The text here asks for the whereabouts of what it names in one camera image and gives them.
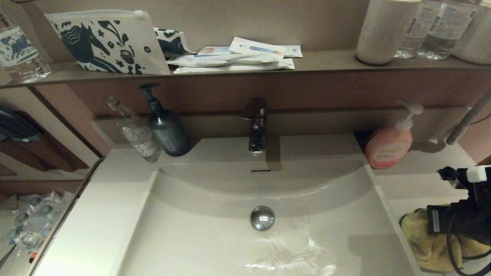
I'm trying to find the yellow cloth with black backing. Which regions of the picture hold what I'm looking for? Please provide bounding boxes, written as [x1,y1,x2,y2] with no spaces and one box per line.
[399,209,491,273]

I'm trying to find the chrome faucet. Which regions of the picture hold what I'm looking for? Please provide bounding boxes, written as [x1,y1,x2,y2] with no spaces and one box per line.
[240,97,268,156]

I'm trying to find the white sink basin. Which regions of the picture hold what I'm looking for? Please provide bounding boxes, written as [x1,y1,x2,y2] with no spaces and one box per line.
[115,159,417,276]

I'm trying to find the pink soap pump bottle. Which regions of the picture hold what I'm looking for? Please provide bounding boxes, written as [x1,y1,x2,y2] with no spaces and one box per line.
[364,100,424,169]

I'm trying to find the chrome drain stopper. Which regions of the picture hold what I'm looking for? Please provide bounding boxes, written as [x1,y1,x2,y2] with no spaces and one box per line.
[250,205,275,231]

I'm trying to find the white ceramic cup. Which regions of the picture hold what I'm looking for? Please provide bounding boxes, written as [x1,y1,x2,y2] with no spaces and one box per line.
[452,0,491,64]
[356,0,422,65]

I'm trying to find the clear water bottle white label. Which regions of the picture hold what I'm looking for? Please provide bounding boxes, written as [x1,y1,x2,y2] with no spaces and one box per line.
[394,0,430,59]
[417,0,481,60]

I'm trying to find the white packet blue orange stripe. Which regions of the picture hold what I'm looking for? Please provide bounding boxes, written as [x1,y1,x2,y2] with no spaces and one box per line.
[229,37,287,60]

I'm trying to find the flat white packet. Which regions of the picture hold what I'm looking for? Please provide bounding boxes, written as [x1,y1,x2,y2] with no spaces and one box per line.
[173,59,295,74]

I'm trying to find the long white wrapped packet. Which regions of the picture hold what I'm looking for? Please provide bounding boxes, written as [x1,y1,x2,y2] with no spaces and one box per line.
[166,53,280,68]

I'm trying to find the white packet peach print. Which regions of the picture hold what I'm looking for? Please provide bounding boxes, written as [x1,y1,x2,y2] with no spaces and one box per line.
[197,46,234,57]

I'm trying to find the dark grey pump bottle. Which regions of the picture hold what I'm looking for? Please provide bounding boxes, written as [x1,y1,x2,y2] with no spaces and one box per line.
[139,83,191,157]

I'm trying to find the empty clear plastic bottle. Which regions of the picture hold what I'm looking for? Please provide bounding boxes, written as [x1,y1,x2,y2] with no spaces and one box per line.
[106,96,163,163]

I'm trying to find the small white horse print pouch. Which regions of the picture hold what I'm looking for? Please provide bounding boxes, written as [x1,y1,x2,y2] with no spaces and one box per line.
[154,27,196,59]

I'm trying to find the large white horse print pouch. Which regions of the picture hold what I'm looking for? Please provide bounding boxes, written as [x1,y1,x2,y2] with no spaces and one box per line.
[44,10,170,76]

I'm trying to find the shrink-wrapped water bottle pack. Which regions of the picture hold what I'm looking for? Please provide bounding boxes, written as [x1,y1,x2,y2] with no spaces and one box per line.
[6,191,75,257]

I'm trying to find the dark blue bag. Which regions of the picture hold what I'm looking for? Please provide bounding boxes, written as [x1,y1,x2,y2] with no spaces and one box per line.
[0,107,43,143]

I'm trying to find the water bottle blue horse label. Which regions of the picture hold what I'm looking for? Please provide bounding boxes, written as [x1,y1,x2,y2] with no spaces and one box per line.
[0,5,51,84]

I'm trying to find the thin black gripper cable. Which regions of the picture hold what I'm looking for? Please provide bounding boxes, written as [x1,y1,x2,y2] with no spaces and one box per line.
[446,207,491,276]

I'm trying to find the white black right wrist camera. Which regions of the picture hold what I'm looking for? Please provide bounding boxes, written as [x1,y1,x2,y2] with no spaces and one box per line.
[437,165,491,190]

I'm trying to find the grey corrugated hose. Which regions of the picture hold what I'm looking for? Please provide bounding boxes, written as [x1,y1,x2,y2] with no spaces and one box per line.
[446,89,491,145]

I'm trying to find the brown wall shelf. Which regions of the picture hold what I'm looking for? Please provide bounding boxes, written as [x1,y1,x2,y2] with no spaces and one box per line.
[0,50,491,89]

